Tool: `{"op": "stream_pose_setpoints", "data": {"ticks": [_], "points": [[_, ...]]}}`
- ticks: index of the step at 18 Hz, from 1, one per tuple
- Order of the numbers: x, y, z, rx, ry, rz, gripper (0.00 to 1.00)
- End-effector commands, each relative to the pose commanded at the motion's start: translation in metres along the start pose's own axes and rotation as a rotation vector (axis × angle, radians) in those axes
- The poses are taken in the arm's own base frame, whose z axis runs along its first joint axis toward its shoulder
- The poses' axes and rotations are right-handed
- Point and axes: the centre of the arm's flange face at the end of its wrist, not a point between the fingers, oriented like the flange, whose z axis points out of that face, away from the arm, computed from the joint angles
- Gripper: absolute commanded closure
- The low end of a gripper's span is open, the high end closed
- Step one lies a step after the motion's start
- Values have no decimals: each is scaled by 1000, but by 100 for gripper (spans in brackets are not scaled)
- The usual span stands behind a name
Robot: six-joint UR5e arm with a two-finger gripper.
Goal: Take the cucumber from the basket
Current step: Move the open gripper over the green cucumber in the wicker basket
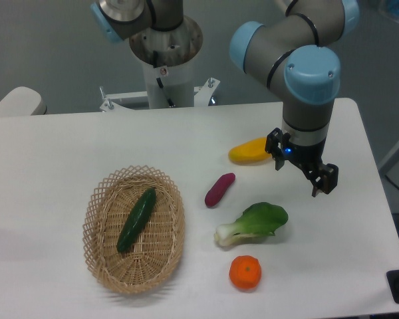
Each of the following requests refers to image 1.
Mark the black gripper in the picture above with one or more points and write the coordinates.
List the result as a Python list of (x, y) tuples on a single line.
[(324, 177)]

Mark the green cucumber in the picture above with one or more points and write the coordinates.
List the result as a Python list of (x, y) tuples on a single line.
[(136, 220)]

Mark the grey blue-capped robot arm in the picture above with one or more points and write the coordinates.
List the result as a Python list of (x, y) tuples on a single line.
[(291, 59)]

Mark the oval wicker basket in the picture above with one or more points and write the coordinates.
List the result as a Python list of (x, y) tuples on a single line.
[(158, 249)]

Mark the yellow mango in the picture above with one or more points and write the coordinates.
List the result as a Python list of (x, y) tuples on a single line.
[(252, 151)]

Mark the green bok choy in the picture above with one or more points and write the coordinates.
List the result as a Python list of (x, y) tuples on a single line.
[(259, 220)]

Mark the purple sweet potato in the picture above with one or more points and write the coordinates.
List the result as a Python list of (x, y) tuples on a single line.
[(218, 190)]

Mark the orange tangerine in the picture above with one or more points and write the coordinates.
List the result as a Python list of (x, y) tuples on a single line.
[(245, 272)]

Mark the white chair armrest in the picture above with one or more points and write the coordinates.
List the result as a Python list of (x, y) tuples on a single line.
[(22, 101)]

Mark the white frame at right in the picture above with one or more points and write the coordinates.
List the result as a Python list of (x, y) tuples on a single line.
[(389, 160)]

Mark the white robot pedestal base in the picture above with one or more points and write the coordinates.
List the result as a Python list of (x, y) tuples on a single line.
[(167, 59)]

